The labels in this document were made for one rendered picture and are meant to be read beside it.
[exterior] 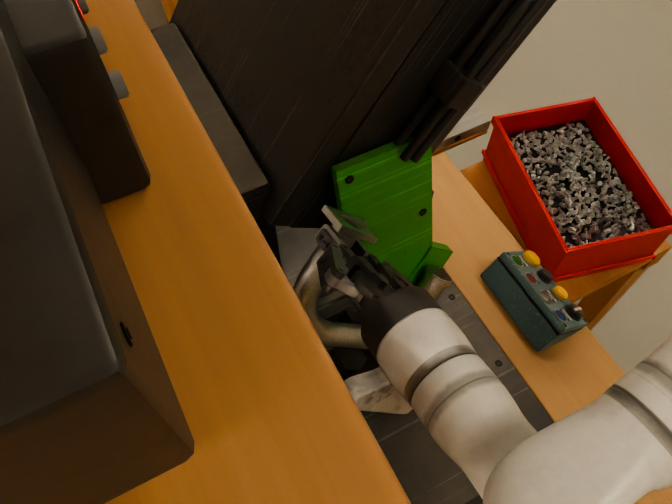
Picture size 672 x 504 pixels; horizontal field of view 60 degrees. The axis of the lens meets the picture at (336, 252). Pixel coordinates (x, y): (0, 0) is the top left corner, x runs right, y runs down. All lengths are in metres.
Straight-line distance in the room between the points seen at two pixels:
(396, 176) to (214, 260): 0.43
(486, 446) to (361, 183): 0.29
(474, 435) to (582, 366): 0.52
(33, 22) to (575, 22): 2.92
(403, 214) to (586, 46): 2.34
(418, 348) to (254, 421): 0.30
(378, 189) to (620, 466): 0.36
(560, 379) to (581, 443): 0.51
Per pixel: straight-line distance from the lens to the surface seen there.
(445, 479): 0.86
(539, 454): 0.43
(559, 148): 1.22
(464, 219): 1.03
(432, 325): 0.49
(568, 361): 0.96
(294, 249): 0.98
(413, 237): 0.71
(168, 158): 0.26
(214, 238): 0.23
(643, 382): 0.45
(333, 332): 0.70
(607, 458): 0.43
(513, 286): 0.94
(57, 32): 0.21
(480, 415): 0.45
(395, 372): 0.49
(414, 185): 0.66
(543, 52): 2.86
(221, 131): 0.68
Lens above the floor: 1.73
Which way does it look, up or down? 59 degrees down
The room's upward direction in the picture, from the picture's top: straight up
